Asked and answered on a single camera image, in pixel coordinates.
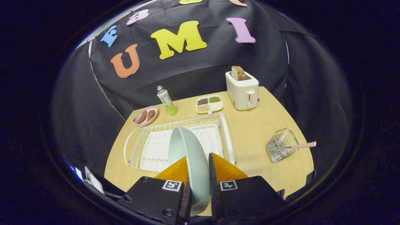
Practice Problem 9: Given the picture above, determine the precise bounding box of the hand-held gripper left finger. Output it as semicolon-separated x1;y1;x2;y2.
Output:
117;156;193;225

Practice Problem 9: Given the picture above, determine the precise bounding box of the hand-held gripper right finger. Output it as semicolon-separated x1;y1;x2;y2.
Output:
208;152;286;224

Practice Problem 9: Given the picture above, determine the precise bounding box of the pale green plate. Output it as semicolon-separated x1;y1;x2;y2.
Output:
168;126;211;217

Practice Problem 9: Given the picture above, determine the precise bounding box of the white wire dish rack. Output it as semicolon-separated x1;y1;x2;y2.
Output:
124;112;236;173

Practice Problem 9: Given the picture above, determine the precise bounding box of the clear wire basket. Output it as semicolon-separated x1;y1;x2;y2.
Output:
266;128;300;163

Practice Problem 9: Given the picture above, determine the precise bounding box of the pink checked spoon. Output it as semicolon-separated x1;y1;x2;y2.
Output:
283;142;317;150

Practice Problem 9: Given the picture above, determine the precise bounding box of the white divided grain dish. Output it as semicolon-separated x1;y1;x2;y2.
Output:
196;95;224;115

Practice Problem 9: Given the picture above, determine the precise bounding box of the small pink plate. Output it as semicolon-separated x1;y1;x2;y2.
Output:
134;106;159;127

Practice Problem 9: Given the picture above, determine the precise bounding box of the white drain tray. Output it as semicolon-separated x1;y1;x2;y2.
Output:
140;123;224;172

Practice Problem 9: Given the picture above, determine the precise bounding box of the white toaster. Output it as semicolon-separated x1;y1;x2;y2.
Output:
225;71;259;111

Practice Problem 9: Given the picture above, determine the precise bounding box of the clear bottle green liquid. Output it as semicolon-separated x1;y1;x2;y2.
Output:
156;85;178;116

